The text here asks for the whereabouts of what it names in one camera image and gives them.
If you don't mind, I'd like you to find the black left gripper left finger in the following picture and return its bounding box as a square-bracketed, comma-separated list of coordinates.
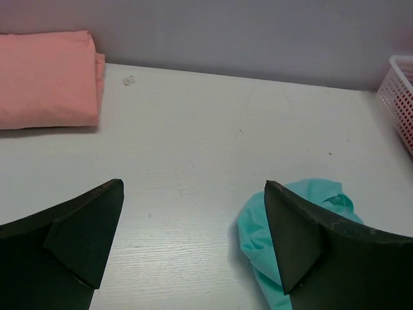
[1, 179, 124, 309]

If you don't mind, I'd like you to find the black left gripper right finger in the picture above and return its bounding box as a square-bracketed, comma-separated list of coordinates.
[265, 181, 412, 309]

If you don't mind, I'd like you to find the teal t shirt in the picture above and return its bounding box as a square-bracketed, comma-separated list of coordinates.
[237, 178, 363, 309]

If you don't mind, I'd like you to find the folded pink t shirt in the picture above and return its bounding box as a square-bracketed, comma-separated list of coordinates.
[1, 30, 105, 130]

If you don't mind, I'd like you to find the white plastic basket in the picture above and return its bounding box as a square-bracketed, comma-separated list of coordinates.
[376, 55, 413, 154]

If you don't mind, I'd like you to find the clear tape scrap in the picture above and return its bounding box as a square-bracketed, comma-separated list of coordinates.
[123, 76, 136, 86]

